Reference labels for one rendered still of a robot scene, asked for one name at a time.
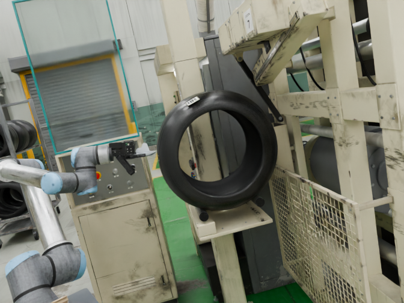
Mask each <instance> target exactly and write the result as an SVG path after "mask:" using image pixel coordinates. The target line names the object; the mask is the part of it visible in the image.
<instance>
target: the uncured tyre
mask: <svg viewBox="0 0 404 303"><path fill-rule="evenodd" d="M195 97H198V98H199V100H198V101H196V102H194V103H193V104H191V105H189V106H188V105H187V104H186V102H188V101H189V100H191V99H193V98H195ZM216 110H222V111H224V112H226V113H228V114H230V115H231V116H233V117H234V118H235V119H236V120H237V121H238V123H239V124H240V126H241V127H242V130H243V132H244V135H245V142H246V147H245V154H244V156H243V159H242V162H241V163H240V165H239V166H238V167H237V169H236V170H235V171H234V172H233V173H231V174H230V175H229V176H227V177H225V178H223V179H221V180H217V181H213V182H205V181H201V180H197V179H194V178H192V177H191V176H189V175H187V174H186V173H185V172H184V171H183V170H182V169H181V167H180V164H179V145H180V141H181V139H182V136H183V134H184V132H185V130H186V129H187V128H188V126H189V125H190V124H191V123H192V122H193V121H194V120H195V119H197V118H198V117H200V116H201V115H203V114H205V113H208V112H210V111H216ZM157 154H159V160H160V162H159V167H160V169H161V173H162V175H163V177H164V180H165V181H166V183H167V185H168V186H169V187H170V189H171V190H172V191H173V192H174V193H175V194H176V195H177V196H178V197H179V198H180V199H182V200H183V201H185V202H186V203H188V204H190V205H192V206H195V207H197V208H201V209H205V210H228V209H233V208H236V207H239V206H241V205H243V204H245V203H247V202H249V201H250V200H252V199H253V198H254V197H255V196H257V195H258V194H259V193H260V192H261V191H262V190H263V188H264V187H265V186H266V185H267V183H268V181H269V180H270V178H271V176H272V174H273V172H274V169H275V165H276V162H277V154H278V144H277V137H276V134H275V130H274V127H273V125H272V123H271V121H270V119H269V118H268V116H267V115H266V113H265V112H264V110H262V109H261V107H259V106H258V104H256V103H255V102H254V101H252V100H251V99H249V98H248V97H246V96H244V95H242V94H239V93H236V92H233V91H227V90H211V91H205V92H201V93H197V94H193V95H191V96H189V97H187V98H185V99H183V100H182V101H181V102H179V103H178V104H177V105H176V106H175V107H174V108H173V109H172V110H171V111H170V112H169V113H168V115H167V116H166V117H165V119H164V121H163V123H162V125H161V128H160V130H159V134H158V140H157Z"/></svg>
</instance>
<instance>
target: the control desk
mask: <svg viewBox="0 0 404 303"><path fill-rule="evenodd" d="M139 134H140V136H138V137H134V138H129V139H124V140H121V141H116V142H122V141H129V140H134V144H135V152H136V149H137V148H141V147H142V144H143V143H144V141H143V138H142V134H141V132H140V133H139ZM71 153H72V152H71V151H70V152H67V153H61V154H58V155H56V156H55V159H56V162H57V165H58V169H59V172H60V173H75V172H76V171H75V168H73V167H72V164H71ZM116 157H117V156H116ZM116 157H115V156H114V161H111V162H110V164H101V165H96V175H97V192H95V193H91V194H85V195H77V193H66V197H67V201H68V204H69V208H70V209H71V214H72V218H73V222H74V224H75V228H76V232H77V234H78V238H79V242H80V245H81V249H82V250H83V252H84V253H85V257H86V260H87V270H88V274H89V276H90V280H91V284H92V287H93V291H94V295H95V297H96V300H97V301H98V302H99V303H178V297H179V296H178V292H177V284H176V278H175V273H174V268H173V263H172V259H171V255H170V251H169V247H168V242H167V238H166V234H165V230H164V225H163V222H162V217H161V213H160V209H159V205H158V200H157V197H156V192H155V187H154V184H153V179H152V175H151V172H150V167H149V164H148V159H147V156H146V157H141V158H135V159H126V160H127V161H128V163H129V164H130V165H131V166H133V167H134V169H135V173H134V174H133V175H132V176H131V175H129V174H128V173H127V171H126V169H125V168H124V167H123V166H122V164H121V163H120V162H119V161H118V160H117V158H116Z"/></svg>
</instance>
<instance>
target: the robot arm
mask: <svg viewBox="0 0 404 303"><path fill-rule="evenodd" d="M155 153H156V151H150V150H149V148H148V145H147V143H143V144H142V147H141V148H137V149H136V152H135V144H134V140H129V141H122V142H110V143H109V145H107V144H106V145H95V146H88V147H78V148H74V149H73V150H72V153H71V164H72V167H73V168H75V171H76V172H75V173H59V172H55V171H47V170H44V165H43V163H42V162H41V161H40V160H38V159H2V160H0V181H3V182H11V181H14V182H18V183H20V184H21V185H22V187H23V191H24V193H25V197H26V200H27V202H28V205H29V208H30V211H31V213H32V217H33V219H34V222H35V226H36V227H37V231H38V234H39V236H40V240H41V242H42V245H43V248H44V251H43V253H42V255H41V256H40V253H39V252H38V251H36V250H33V251H28V252H25V253H22V254H20V255H18V256H16V257H15V258H13V259H12V260H10V261H9V262H8V263H7V264H6V266H5V274H6V276H5V277H6V279H7V282H8V286H9V289H10V293H11V297H12V299H13V303H51V302H53V301H55V300H57V299H59V297H57V295H56V294H55V293H54V292H53V291H52V289H51V287H55V286H59V285H62V284H65V283H69V282H73V281H75V280H78V279H80V278H81V277H82V276H83V274H84V273H85V270H86V265H87V260H86V257H85V253H84V252H83V250H81V249H80V248H76V249H75V248H74V246H73V244H72V242H69V241H67V239H66V237H65V235H64V232H63V229H62V226H61V224H60V221H59V219H58V216H57V213H56V211H55V208H54V205H53V203H52V200H51V198H50V195H49V194H51V195H54V194H66V193H77V195H85V194H91V193H95V192H97V175H96V165H101V164H110V162H111V161H114V156H115V157H116V156H117V157H116V158H117V160H118V161H119V162H120V163H121V164H122V166H123V167H124V168H125V169H126V171H127V173H128V174H129V175H131V176H132V175H133V174H134V173H135V169H134V167H133V166H131V165H130V164H129V163H128V161H127V160H126V159H135V158H141V157H146V156H151V155H153V154H155Z"/></svg>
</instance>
